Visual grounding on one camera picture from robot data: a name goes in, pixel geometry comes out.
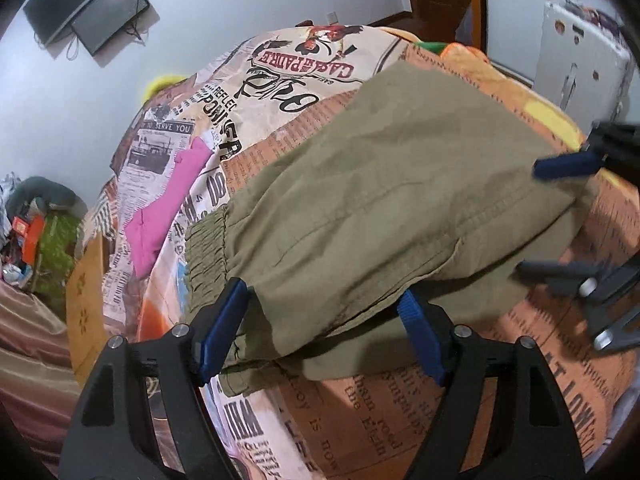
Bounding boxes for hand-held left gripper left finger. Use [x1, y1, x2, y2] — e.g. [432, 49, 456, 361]
[62, 276, 251, 480]

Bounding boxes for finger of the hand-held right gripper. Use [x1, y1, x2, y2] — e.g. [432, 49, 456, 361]
[532, 120, 640, 183]
[515, 257, 640, 353]

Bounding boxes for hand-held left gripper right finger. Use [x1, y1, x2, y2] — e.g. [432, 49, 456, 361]
[397, 287, 586, 480]

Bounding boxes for olive green pants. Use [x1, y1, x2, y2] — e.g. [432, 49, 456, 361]
[184, 60, 601, 396]

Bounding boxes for white panel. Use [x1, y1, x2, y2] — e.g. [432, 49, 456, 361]
[535, 0, 636, 126]

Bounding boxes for pink cloth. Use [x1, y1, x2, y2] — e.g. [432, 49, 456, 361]
[124, 137, 213, 278]

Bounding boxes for orange and green cloth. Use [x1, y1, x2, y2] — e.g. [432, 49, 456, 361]
[415, 40, 493, 67]

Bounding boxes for green storage bin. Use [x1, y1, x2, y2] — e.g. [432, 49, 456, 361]
[32, 212, 83, 301]

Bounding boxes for orange box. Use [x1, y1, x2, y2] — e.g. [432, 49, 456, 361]
[12, 215, 46, 266]

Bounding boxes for grey plush pillow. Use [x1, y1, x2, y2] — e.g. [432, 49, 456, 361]
[10, 176, 76, 209]

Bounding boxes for newspaper print bed sheet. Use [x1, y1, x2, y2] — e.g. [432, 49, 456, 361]
[65, 24, 640, 480]

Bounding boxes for pile of clothes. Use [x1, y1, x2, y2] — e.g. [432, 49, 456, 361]
[0, 172, 22, 223]

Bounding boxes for small black wall monitor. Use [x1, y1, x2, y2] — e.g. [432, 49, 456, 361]
[70, 0, 151, 57]

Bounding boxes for black wall television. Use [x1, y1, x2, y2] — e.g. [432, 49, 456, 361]
[22, 0, 143, 46]

